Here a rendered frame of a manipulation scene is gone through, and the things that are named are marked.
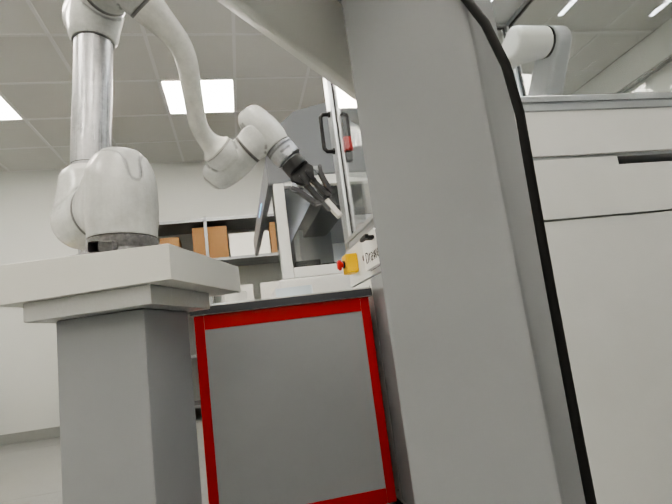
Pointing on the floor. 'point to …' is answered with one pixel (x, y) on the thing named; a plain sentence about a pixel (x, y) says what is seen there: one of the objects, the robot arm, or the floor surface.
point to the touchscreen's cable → (541, 249)
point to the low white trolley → (293, 401)
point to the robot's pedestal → (126, 394)
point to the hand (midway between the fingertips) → (332, 208)
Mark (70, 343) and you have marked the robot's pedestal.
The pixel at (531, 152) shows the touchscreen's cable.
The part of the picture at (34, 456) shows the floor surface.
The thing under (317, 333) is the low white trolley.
